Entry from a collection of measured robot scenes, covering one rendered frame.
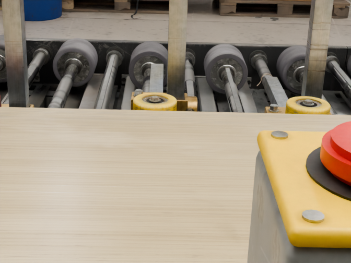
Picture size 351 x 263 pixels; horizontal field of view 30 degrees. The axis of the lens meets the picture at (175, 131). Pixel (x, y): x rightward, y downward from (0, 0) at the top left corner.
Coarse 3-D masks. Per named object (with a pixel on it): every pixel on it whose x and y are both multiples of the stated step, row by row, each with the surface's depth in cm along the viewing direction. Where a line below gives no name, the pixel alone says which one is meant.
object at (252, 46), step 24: (96, 48) 182; (192, 48) 183; (240, 48) 183; (264, 48) 183; (336, 48) 183; (48, 72) 185; (96, 72) 185; (120, 72) 185; (48, 96) 186; (72, 96) 176; (120, 96) 177; (216, 96) 180; (264, 96) 181; (288, 96) 182; (336, 96) 187
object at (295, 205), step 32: (256, 160) 23; (288, 160) 21; (320, 160) 21; (256, 192) 23; (288, 192) 19; (320, 192) 19; (256, 224) 23; (288, 224) 17; (320, 224) 17; (256, 256) 23; (288, 256) 17; (320, 256) 17
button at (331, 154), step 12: (336, 132) 20; (348, 132) 20; (324, 144) 20; (336, 144) 19; (348, 144) 19; (324, 156) 20; (336, 156) 19; (348, 156) 19; (336, 168) 19; (348, 168) 19; (348, 180) 19
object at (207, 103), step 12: (96, 84) 178; (132, 84) 179; (204, 84) 180; (84, 96) 168; (96, 96) 169; (204, 96) 171; (240, 96) 172; (324, 96) 174; (84, 108) 160; (204, 108) 163; (252, 108) 164
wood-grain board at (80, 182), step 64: (0, 128) 106; (64, 128) 106; (128, 128) 107; (192, 128) 108; (256, 128) 109; (320, 128) 110; (0, 192) 86; (64, 192) 86; (128, 192) 87; (192, 192) 87; (0, 256) 72; (64, 256) 72; (128, 256) 73; (192, 256) 73
